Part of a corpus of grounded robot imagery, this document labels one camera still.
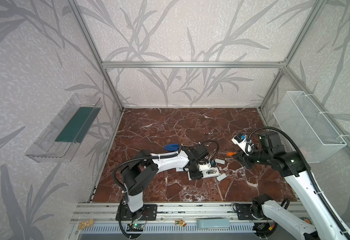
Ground left black corrugated cable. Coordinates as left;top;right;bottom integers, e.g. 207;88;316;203
111;139;220;193

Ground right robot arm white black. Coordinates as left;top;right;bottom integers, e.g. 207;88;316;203
232;127;350;240

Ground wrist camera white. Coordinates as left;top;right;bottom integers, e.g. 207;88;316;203
199;161;217;171
231;133;254;156

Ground white wire mesh basket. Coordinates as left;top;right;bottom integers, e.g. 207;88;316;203
274;91;347;163

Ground blue toy shovel wooden handle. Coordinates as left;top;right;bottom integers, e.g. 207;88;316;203
165;144;182;152

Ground tan circuit board piece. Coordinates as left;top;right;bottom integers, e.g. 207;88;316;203
78;219;95;230

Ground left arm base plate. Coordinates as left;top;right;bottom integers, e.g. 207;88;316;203
116;204;158;221

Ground grey rectangular box on rail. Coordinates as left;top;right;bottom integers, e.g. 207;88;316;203
197;219;230;230

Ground left green led controller board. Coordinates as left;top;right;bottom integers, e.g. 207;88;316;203
126;223;145;233

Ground orange handled screwdriver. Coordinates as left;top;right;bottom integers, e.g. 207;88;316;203
227;152;237;157

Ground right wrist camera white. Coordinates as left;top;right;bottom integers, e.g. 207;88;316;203
231;133;254;156

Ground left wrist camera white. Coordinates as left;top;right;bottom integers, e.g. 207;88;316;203
199;161;217;171

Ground clear plastic wall shelf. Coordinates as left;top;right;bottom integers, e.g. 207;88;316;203
25;94;103;163

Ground small orange green connector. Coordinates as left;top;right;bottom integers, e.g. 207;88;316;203
175;220;187;227

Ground black corrugated cable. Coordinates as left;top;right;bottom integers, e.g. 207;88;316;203
111;139;220;193
246;126;350;240

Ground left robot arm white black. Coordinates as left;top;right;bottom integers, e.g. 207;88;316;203
113;144;211;213

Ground round orange black badge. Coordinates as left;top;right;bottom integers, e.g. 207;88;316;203
301;218;312;224

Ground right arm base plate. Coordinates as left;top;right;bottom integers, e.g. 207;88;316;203
233;203;264;220

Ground right black corrugated cable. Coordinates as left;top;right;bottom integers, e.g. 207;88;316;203
246;126;350;240

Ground white battery cover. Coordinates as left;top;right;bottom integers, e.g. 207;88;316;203
216;174;227;182
215;159;226;165

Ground right controller board wires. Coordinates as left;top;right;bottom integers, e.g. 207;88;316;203
252;221;276;238

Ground white remote control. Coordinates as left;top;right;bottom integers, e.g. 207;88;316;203
176;167;189;172
188;168;220;181

